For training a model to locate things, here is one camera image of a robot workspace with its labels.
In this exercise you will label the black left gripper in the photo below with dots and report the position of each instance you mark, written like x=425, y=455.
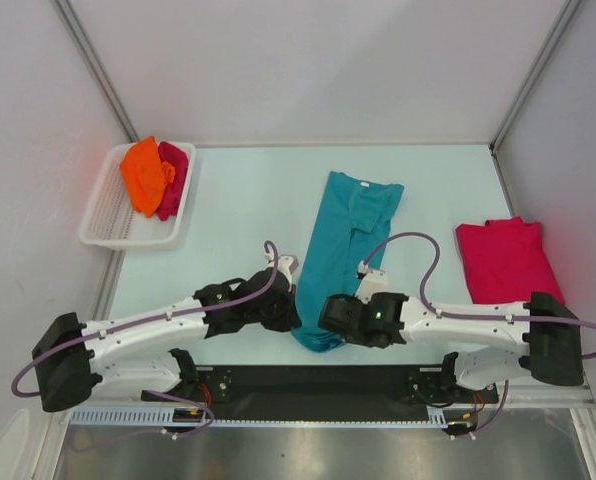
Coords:
x=289, y=318

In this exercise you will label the folded crimson t shirt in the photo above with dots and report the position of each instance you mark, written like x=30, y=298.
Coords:
x=504, y=261

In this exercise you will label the crimson t shirt in basket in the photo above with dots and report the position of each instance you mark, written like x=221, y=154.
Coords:
x=175, y=165

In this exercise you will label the orange t shirt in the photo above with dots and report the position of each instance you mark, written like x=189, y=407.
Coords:
x=146, y=176

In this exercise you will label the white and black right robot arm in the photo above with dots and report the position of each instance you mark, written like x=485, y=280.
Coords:
x=510, y=341

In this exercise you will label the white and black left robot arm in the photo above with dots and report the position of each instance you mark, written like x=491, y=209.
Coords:
x=138, y=357

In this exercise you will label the white perforated plastic basket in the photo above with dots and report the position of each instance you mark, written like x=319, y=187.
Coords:
x=110, y=220

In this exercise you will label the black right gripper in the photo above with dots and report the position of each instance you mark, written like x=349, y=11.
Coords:
x=351, y=338

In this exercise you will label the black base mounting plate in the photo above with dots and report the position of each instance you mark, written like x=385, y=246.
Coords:
x=284, y=393

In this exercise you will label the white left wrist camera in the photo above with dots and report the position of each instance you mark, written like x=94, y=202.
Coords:
x=286, y=264

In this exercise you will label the teal t shirt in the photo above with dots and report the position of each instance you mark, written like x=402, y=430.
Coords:
x=354, y=217

